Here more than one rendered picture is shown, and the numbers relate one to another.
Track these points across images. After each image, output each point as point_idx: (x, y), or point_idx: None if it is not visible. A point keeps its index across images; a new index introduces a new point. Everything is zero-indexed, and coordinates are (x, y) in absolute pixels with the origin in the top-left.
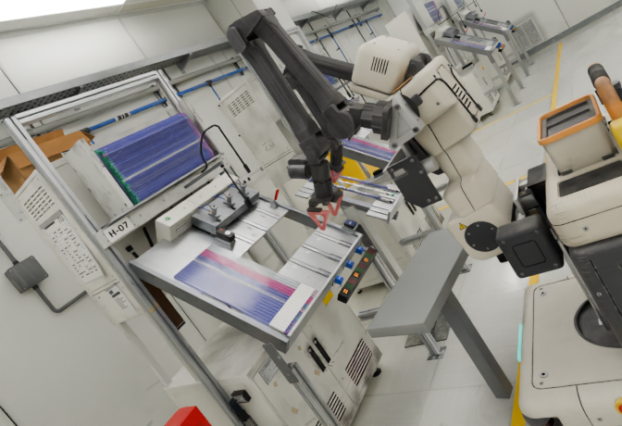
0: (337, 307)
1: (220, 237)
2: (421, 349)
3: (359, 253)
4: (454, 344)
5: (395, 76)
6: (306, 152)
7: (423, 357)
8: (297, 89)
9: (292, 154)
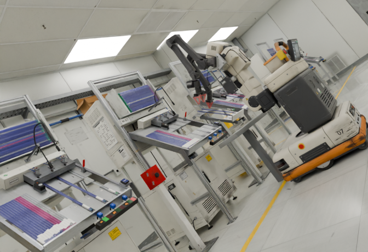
0: (213, 164)
1: (162, 126)
2: (254, 184)
3: (219, 132)
4: (268, 177)
5: (218, 50)
6: (191, 76)
7: (254, 186)
8: None
9: (194, 110)
